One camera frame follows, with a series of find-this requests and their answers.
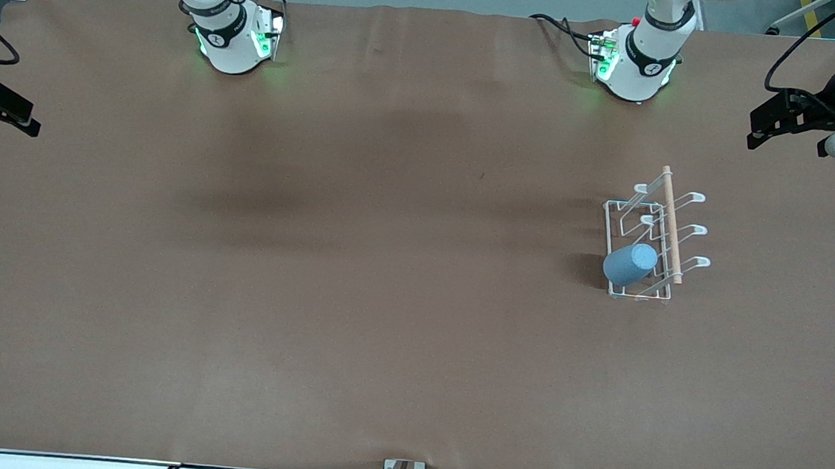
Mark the blue plastic cup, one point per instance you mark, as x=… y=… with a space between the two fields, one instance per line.
x=630 y=265

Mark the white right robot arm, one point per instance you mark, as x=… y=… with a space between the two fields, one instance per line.
x=227 y=48

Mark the left arm base connector plate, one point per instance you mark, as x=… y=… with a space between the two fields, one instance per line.
x=603 y=55

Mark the thin white pole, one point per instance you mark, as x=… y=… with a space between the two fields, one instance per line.
x=780 y=24

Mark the yellow floor tape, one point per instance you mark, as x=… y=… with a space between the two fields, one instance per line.
x=813 y=20

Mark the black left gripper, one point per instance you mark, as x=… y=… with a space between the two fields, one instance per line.
x=824 y=105

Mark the right arm base connector plate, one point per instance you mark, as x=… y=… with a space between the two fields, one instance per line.
x=273 y=29

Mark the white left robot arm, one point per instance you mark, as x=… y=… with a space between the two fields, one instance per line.
x=643 y=66

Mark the brown table cover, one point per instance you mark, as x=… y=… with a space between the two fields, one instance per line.
x=409 y=338

